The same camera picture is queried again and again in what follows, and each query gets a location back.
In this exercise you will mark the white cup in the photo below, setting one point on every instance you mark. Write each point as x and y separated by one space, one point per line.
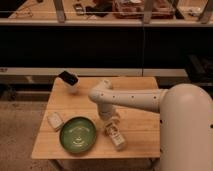
73 89

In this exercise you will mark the green round bowl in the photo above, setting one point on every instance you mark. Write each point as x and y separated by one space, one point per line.
78 135

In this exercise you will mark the black object in cup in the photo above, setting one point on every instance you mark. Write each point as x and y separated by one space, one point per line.
71 79

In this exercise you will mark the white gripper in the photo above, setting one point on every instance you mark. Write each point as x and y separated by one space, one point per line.
107 111

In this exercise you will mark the white rectangular sponge block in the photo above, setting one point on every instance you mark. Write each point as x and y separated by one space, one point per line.
55 121

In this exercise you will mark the wooden table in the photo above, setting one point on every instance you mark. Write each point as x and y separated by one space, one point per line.
140 128

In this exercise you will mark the black remote on shelf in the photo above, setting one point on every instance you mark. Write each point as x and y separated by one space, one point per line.
79 9

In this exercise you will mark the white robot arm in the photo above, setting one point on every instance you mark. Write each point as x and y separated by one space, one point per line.
186 114

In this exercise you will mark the tray with clutter on shelf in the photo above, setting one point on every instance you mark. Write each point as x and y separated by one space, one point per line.
161 9

